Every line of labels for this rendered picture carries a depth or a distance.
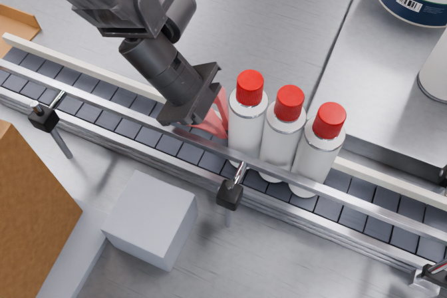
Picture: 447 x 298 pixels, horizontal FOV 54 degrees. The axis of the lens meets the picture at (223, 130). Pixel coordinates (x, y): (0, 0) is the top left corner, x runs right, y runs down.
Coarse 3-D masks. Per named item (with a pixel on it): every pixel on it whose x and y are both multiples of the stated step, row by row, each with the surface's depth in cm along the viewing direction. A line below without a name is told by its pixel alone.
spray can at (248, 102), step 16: (240, 80) 53; (256, 80) 53; (240, 96) 54; (256, 96) 53; (240, 112) 55; (256, 112) 55; (240, 128) 58; (256, 128) 58; (240, 144) 62; (256, 144) 63
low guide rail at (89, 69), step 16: (32, 48) 77; (48, 48) 77; (64, 64) 77; (80, 64) 75; (112, 80) 74; (128, 80) 74; (160, 96) 72; (336, 160) 66; (368, 176) 65; (384, 176) 65; (400, 192) 65; (416, 192) 64; (432, 192) 64
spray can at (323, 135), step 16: (320, 112) 50; (336, 112) 50; (304, 128) 54; (320, 128) 51; (336, 128) 50; (304, 144) 55; (320, 144) 53; (336, 144) 53; (304, 160) 57; (320, 160) 55; (304, 176) 60; (320, 176) 60; (304, 192) 65
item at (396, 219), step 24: (24, 72) 69; (72, 96) 67; (96, 96) 66; (144, 120) 64; (192, 144) 63; (216, 144) 62; (264, 168) 60; (312, 192) 60; (336, 192) 58; (384, 216) 57; (432, 240) 57
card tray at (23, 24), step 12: (0, 12) 91; (12, 12) 89; (24, 12) 88; (0, 24) 91; (12, 24) 91; (24, 24) 91; (36, 24) 89; (0, 36) 89; (24, 36) 89; (0, 48) 88
